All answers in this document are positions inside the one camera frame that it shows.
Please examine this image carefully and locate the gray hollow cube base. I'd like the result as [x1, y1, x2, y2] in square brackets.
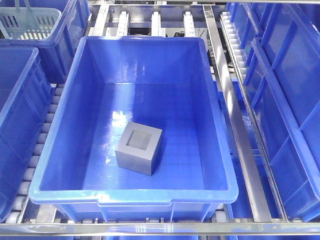
[115, 121, 162, 176]

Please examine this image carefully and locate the large blue target bin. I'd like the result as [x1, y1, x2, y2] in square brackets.
[29, 36, 239, 222]

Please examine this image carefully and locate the blue bin upper left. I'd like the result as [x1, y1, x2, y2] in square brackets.
[0, 0, 90, 84]

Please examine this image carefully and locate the blue bin right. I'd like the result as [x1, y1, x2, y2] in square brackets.
[221, 2, 320, 222]

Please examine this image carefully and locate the light blue plastic basket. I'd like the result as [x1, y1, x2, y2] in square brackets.
[0, 0, 62, 40]

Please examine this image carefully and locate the steel roller shelf frame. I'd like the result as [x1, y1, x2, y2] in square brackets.
[0, 4, 320, 239]

